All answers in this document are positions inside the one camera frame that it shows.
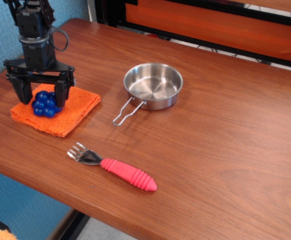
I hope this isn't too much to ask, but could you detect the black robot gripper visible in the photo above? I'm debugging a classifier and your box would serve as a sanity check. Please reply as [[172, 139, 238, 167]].
[[3, 34, 76, 108]]

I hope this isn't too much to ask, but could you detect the blue bumpy toy ball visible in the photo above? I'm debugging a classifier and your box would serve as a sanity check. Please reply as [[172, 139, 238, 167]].
[[31, 90, 63, 118]]

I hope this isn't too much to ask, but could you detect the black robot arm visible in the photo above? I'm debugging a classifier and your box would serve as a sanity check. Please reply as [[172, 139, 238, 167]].
[[3, 0, 76, 108]]

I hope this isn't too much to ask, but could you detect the orange object at corner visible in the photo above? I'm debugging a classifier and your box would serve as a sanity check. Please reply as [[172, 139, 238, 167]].
[[0, 230, 17, 240]]

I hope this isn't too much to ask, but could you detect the orange folded cloth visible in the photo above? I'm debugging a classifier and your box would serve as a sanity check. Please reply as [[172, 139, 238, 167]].
[[10, 86, 101, 138]]

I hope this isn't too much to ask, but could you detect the small steel pan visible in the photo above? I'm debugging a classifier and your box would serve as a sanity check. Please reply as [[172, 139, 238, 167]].
[[112, 62, 184, 127]]

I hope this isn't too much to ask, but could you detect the black table leg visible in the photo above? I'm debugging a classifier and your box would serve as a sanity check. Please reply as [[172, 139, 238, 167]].
[[46, 208, 90, 240]]

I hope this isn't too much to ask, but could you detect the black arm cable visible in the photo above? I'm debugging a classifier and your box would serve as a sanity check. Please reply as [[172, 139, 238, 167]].
[[47, 24, 70, 53]]

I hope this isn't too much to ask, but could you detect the fork with pink handle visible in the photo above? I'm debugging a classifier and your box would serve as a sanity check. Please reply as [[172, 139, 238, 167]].
[[67, 142, 158, 192]]

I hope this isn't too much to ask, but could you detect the orange panel black frame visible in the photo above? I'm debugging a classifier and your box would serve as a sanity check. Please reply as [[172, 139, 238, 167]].
[[94, 0, 291, 67]]

